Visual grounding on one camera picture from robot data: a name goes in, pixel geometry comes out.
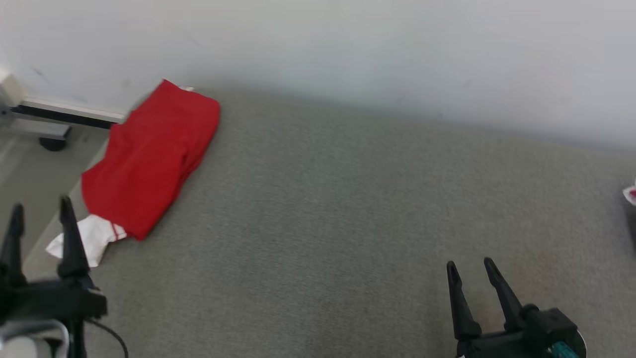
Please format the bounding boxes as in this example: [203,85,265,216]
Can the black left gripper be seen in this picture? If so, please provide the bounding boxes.
[0,195,108,327]

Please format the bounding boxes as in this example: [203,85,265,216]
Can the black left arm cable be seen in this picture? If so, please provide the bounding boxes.
[84,318,130,358]

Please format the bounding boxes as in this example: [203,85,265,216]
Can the white and black skirting board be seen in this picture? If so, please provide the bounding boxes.
[10,97,128,131]

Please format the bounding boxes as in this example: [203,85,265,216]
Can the grey fabric sofa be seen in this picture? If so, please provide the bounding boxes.
[22,87,636,358]

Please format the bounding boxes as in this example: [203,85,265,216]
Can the teal camera cable connector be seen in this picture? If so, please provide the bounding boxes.
[551,341,579,358]

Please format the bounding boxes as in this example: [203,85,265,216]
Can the grey stand base with caster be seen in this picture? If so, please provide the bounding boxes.
[0,117,73,152]

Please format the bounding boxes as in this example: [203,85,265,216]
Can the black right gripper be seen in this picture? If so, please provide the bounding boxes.
[446,257,547,358]

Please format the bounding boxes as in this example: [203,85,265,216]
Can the red shorts with white trim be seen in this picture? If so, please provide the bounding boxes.
[46,79,221,268]

